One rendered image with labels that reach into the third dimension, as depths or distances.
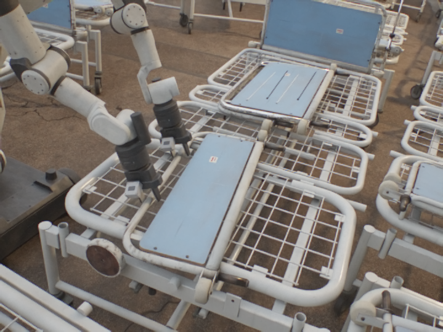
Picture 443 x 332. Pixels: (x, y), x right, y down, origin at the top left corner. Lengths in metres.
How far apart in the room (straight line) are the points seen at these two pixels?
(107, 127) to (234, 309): 0.60
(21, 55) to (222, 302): 0.83
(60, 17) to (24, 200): 1.41
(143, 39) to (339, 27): 1.61
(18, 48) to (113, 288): 0.99
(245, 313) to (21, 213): 1.06
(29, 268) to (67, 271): 0.15
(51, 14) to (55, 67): 1.79
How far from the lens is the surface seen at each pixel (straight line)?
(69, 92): 1.26
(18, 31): 1.22
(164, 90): 1.49
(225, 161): 1.56
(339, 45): 2.85
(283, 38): 2.91
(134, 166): 1.28
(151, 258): 1.18
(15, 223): 1.87
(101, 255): 1.24
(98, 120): 1.23
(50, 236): 1.40
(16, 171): 2.18
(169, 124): 1.51
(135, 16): 1.45
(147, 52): 1.48
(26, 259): 1.97
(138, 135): 1.26
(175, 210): 1.31
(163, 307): 1.74
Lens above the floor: 1.36
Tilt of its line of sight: 32 degrees down
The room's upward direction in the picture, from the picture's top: 8 degrees clockwise
